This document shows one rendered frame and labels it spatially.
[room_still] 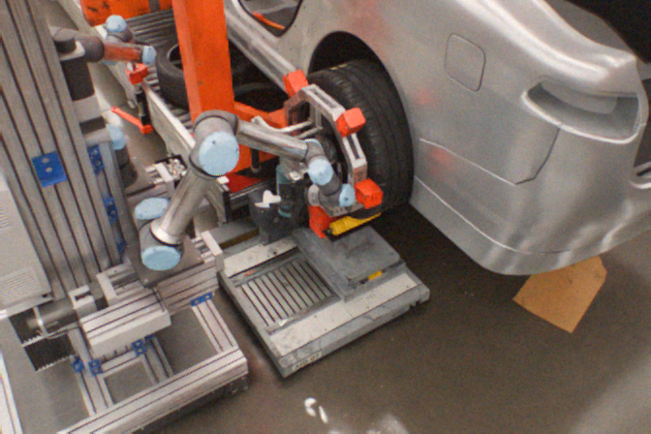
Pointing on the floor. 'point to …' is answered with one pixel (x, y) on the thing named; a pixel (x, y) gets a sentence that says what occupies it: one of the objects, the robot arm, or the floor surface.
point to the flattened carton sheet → (563, 293)
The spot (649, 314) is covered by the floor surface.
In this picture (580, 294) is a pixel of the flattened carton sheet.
